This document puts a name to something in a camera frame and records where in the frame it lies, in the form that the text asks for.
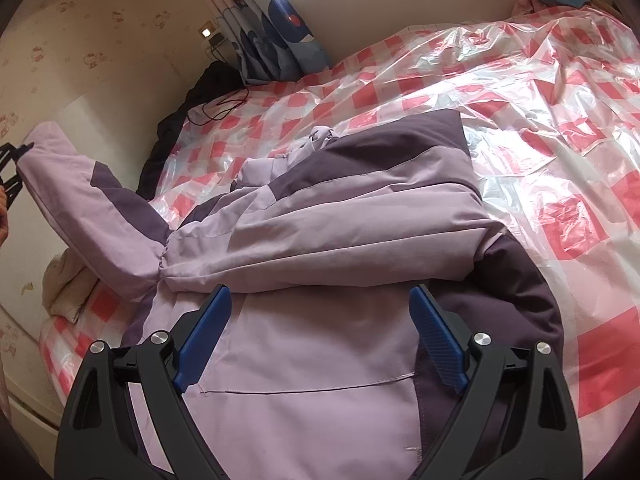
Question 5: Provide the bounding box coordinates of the wall power outlet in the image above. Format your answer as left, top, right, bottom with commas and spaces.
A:
198, 21, 227, 50

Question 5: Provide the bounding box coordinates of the cream quilted blanket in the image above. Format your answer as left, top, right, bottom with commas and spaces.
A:
41, 248, 98, 324

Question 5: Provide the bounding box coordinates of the black garment by wall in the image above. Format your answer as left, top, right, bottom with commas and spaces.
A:
137, 61, 245, 200

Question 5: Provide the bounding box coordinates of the person's left hand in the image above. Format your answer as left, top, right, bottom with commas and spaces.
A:
0, 185, 9, 247

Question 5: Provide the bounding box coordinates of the left blue patterned curtain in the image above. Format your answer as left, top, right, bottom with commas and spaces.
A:
217, 0, 330, 84

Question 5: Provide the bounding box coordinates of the red checkered plastic bed cover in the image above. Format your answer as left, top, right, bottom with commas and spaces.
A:
38, 0, 640, 470

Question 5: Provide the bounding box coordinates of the black cable on bed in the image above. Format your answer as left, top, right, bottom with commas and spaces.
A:
185, 34, 252, 127

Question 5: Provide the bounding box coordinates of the lilac and purple jacket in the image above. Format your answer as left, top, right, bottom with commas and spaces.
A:
17, 110, 564, 479

